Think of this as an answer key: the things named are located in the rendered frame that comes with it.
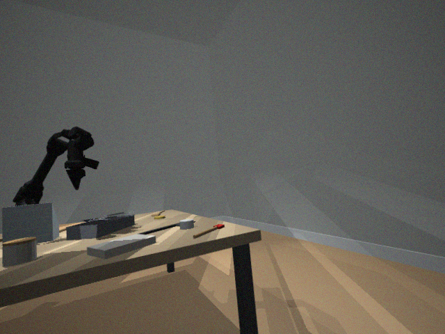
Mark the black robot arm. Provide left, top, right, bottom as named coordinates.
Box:
left=13, top=126, right=99, bottom=206

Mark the grey canister with tan lid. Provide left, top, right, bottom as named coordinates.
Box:
left=2, top=237, right=37, bottom=267

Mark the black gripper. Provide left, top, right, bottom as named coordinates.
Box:
left=65, top=152, right=86, bottom=190

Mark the light wooden board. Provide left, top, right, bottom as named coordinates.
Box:
left=59, top=223, right=80, bottom=233

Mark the light grey cylinder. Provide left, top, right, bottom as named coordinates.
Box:
left=179, top=219, right=194, bottom=229

